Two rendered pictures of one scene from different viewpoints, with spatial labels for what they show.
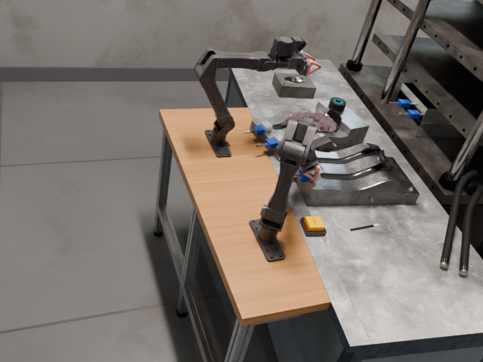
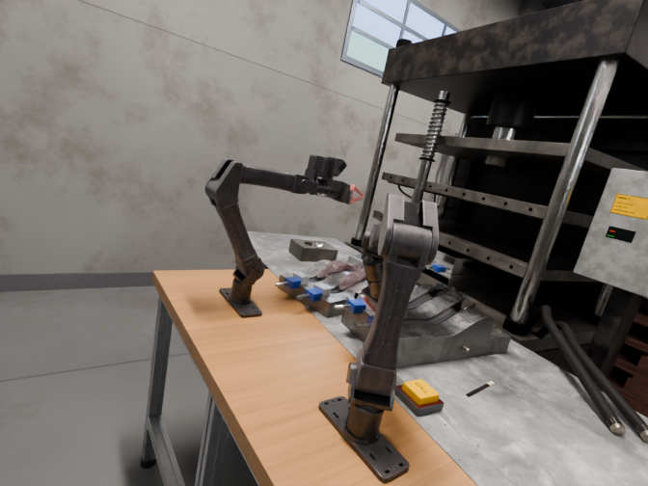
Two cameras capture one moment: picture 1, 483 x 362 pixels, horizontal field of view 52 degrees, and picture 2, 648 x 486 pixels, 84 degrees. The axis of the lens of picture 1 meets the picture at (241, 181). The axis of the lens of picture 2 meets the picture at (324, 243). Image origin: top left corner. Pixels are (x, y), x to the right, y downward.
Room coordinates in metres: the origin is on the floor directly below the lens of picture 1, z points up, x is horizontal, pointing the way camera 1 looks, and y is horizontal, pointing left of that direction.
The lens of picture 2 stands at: (0.73, 0.11, 1.29)
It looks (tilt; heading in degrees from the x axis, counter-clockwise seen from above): 13 degrees down; 350
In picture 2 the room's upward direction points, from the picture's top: 12 degrees clockwise
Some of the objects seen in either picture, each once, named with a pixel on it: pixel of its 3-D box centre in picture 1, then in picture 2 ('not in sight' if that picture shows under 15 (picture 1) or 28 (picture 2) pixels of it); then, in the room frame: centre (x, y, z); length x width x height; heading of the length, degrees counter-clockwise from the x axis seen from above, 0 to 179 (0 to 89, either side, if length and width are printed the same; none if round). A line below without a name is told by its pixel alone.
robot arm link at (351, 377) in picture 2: (272, 217); (369, 385); (1.30, -0.13, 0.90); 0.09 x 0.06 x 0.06; 80
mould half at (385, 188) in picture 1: (355, 172); (430, 318); (1.74, -0.47, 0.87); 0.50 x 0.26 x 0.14; 111
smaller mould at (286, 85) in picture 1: (293, 85); (312, 251); (2.49, -0.16, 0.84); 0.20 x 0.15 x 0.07; 111
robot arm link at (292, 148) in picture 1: (284, 183); (390, 311); (1.31, -0.14, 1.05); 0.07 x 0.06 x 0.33; 80
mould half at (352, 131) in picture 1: (309, 128); (349, 280); (2.05, -0.26, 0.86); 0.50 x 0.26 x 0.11; 128
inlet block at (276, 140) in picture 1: (269, 144); (310, 295); (1.83, -0.08, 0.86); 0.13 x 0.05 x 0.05; 128
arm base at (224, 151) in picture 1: (218, 136); (241, 291); (1.82, 0.14, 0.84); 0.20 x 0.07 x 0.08; 28
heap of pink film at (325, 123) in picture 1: (312, 121); (352, 270); (2.04, -0.26, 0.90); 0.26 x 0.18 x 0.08; 128
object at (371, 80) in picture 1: (445, 124); (459, 283); (2.61, -1.08, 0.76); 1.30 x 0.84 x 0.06; 21
